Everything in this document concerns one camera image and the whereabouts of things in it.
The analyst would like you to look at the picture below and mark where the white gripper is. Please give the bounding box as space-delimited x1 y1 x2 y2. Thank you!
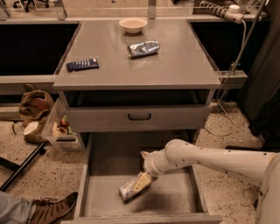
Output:
132 150 166 193

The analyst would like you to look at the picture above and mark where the blue labelled plastic water bottle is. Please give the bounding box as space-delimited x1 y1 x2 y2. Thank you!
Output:
119 175 140 201

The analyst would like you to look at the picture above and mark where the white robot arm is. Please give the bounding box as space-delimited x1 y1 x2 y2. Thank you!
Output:
133 139 280 224

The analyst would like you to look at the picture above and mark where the open grey lower drawer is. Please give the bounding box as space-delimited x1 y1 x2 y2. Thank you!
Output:
63 130 222 224

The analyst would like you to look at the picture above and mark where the closed grey upper drawer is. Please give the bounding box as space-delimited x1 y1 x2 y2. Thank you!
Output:
66 105 211 132

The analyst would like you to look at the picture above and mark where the grey drawer cabinet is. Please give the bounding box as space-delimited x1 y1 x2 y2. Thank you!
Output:
54 19 221 142

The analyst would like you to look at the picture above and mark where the clear plastic bin of items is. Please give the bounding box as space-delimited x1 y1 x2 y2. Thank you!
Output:
41 99 84 151

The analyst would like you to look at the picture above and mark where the brown leather shoe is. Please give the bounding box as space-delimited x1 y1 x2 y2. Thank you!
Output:
29 192 78 224

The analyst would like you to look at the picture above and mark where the black metal floor bar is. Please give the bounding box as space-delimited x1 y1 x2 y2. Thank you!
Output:
0 143 46 192

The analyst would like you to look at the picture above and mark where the dark blue snack bar wrapper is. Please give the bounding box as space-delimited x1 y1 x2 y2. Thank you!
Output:
66 58 99 72

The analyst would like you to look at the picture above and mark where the blue jeans leg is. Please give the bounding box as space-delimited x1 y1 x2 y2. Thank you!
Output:
0 192 34 224

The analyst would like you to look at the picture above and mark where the white bowl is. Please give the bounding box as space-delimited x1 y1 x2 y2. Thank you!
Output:
119 17 148 34

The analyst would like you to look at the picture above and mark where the distant black office chair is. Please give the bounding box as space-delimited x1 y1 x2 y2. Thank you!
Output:
12 0 49 12

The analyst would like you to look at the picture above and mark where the grey hanging cable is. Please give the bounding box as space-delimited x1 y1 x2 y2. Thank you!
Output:
204 18 248 138

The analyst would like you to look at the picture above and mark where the white corrugated hose fixture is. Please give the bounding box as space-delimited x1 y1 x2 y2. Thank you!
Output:
199 0 244 24

